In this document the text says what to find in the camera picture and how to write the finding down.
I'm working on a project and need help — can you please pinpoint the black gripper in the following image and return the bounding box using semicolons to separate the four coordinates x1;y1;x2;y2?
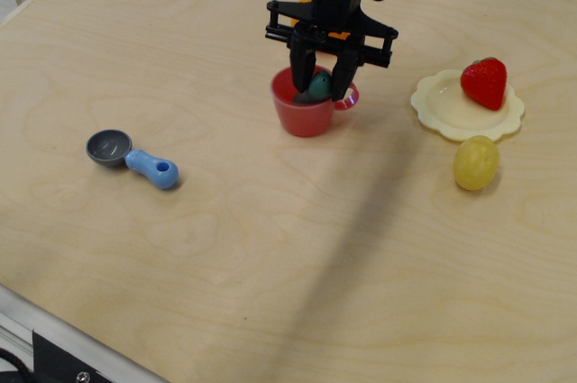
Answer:
266;0;398;101

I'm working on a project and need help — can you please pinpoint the green toy cucumber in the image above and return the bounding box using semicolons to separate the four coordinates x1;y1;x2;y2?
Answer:
293;69;333;105

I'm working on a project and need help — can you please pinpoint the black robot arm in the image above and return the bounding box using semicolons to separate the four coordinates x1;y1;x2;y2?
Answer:
266;0;398;102

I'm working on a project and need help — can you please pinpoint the red plastic cup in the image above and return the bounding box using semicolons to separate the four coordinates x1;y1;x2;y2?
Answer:
270;67;360;137

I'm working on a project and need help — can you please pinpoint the orange toy pumpkin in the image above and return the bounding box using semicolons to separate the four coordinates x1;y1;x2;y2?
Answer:
290;0;352;41

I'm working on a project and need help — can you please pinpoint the cream scalloped plate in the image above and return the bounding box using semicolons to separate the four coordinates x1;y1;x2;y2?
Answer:
410;69;526;141

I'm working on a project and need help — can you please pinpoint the red toy strawberry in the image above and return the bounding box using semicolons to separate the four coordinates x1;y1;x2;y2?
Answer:
460;57;508;111

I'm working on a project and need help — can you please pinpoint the yellow toy lemon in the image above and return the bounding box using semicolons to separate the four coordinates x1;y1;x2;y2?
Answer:
453;135;500;191

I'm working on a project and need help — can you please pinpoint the grey blue toy scoop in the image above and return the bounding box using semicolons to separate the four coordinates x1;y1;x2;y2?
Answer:
86;130;179;190

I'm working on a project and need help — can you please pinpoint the aluminium table frame rail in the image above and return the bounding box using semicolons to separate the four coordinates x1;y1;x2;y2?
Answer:
1;287;164;382

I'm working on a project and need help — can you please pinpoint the black corner bracket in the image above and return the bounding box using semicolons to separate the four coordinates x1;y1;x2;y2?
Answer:
32;332;111;383

